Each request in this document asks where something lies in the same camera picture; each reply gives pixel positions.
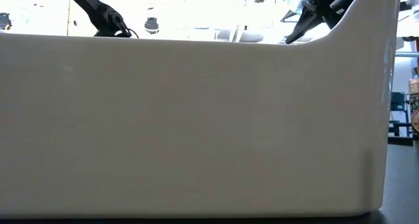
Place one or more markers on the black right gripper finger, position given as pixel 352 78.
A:
pixel 304 26

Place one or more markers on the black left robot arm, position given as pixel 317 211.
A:
pixel 101 14

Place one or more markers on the blue cart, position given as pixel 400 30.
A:
pixel 397 103

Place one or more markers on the white plastic bin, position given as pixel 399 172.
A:
pixel 196 125

